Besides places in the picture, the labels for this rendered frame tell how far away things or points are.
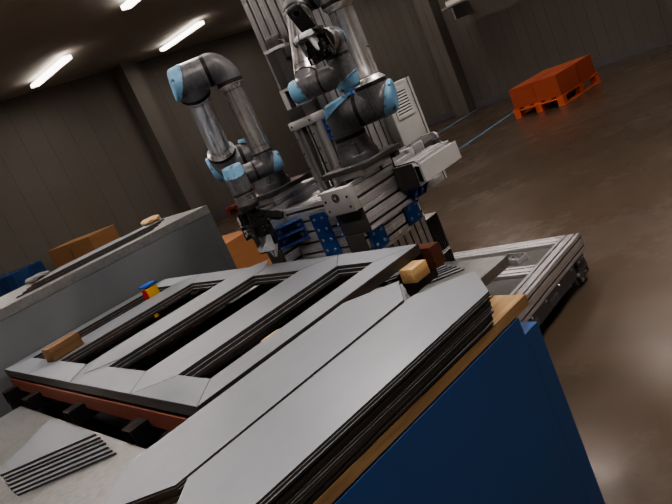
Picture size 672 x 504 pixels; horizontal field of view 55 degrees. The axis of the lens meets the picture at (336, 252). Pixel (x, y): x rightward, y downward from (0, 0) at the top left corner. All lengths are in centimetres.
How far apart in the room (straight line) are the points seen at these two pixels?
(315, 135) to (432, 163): 47
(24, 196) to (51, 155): 82
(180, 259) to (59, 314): 59
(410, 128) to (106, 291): 147
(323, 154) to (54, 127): 931
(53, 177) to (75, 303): 851
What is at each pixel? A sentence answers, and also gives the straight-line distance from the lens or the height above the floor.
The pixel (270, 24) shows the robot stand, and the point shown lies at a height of 162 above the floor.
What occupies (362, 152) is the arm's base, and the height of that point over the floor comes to 106.
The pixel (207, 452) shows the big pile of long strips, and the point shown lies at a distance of 111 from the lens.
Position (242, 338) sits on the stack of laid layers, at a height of 83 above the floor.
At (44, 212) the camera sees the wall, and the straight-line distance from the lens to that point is 1118.
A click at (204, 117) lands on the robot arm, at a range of 249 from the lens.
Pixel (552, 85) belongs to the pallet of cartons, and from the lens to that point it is 898.
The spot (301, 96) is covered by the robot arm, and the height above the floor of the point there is 132.
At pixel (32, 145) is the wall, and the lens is 1137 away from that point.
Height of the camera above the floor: 129
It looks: 13 degrees down
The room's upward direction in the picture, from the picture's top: 24 degrees counter-clockwise
